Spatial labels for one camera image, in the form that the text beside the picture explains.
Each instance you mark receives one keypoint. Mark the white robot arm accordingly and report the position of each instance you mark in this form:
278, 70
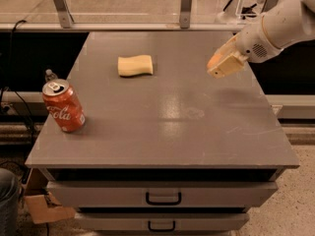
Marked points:
296, 22

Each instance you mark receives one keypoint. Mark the orange fruit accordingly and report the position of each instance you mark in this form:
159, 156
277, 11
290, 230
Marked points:
214, 61

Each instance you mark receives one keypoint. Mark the cardboard box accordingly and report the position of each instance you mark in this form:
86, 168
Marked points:
42, 205

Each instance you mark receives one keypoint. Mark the dark bin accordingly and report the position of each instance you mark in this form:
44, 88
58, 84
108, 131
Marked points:
9, 194

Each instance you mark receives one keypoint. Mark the middle metal bracket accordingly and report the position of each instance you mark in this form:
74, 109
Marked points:
185, 13

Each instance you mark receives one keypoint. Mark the upper grey drawer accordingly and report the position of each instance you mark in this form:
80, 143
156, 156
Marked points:
161, 194

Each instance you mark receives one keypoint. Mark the grey drawer cabinet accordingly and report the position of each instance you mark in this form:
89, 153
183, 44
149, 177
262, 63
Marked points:
177, 125

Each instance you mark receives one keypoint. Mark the lower grey drawer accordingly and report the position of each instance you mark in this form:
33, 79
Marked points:
162, 222

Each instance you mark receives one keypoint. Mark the grey drawer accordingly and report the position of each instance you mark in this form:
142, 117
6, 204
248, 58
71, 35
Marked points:
162, 222
161, 194

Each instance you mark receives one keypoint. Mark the clear plastic bottle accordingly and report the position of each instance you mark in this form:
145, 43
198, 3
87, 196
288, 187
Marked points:
49, 75

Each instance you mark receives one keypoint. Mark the white stand behind glass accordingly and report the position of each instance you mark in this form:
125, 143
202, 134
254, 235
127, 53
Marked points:
236, 11

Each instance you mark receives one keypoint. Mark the yellow sponge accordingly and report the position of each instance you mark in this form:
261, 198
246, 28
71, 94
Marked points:
135, 65

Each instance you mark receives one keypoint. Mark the red cola can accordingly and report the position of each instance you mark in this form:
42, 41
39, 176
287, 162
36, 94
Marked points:
63, 105

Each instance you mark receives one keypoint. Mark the left metal bracket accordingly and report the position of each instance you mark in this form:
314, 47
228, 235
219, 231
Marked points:
64, 15

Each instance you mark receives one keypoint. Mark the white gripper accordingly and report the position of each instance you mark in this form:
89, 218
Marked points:
253, 43

